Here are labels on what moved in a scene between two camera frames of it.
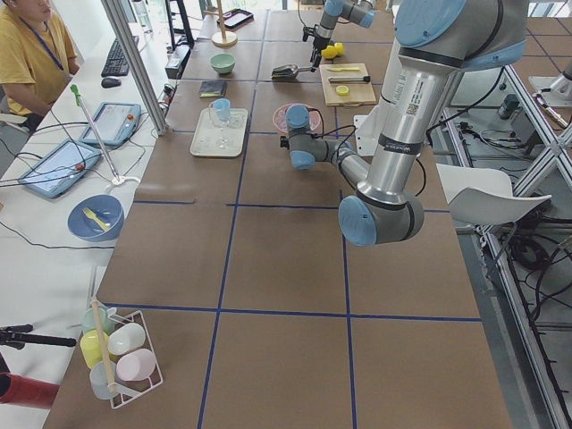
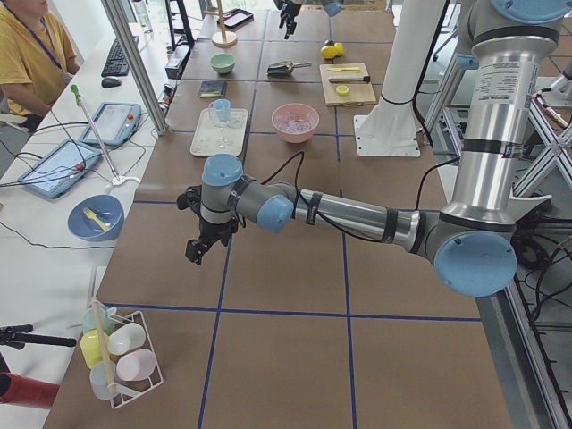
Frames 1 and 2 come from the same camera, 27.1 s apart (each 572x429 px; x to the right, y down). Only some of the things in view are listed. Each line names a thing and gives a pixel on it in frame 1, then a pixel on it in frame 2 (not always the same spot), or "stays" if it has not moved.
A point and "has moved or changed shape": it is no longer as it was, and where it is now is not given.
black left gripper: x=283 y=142 -> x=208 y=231
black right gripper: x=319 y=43 -> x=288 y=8
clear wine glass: x=221 y=113 stays
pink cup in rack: x=137 y=365 stays
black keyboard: x=116 y=63 stays
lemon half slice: x=342 y=90 stays
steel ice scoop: x=288 y=71 has moved or changed shape
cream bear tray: x=219 y=138 stays
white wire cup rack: x=131 y=348 stays
